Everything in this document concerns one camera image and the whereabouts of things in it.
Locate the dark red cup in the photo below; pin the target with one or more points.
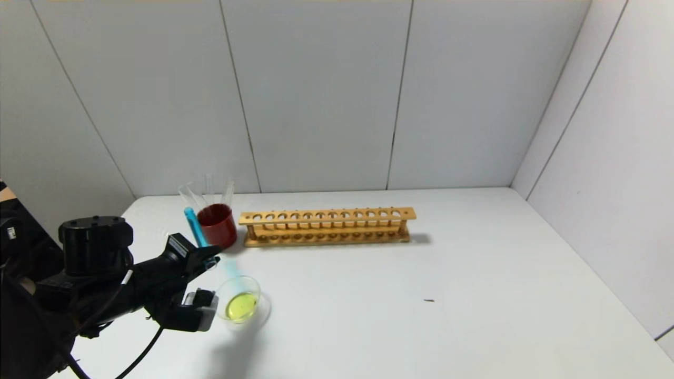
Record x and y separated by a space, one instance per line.
219 229

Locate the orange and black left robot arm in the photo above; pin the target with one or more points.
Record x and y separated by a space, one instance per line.
95 245

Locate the test tube with blue pigment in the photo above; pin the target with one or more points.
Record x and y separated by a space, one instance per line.
196 229

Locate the test tube with yellow pigment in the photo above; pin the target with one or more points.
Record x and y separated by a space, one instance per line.
228 192

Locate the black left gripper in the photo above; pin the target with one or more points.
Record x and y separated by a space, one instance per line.
180 249

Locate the clear glass beaker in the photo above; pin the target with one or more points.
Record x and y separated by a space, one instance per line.
245 308

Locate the wooden test tube rack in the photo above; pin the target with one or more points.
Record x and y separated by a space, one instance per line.
326 216

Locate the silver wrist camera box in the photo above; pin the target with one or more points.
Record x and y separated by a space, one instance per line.
192 313

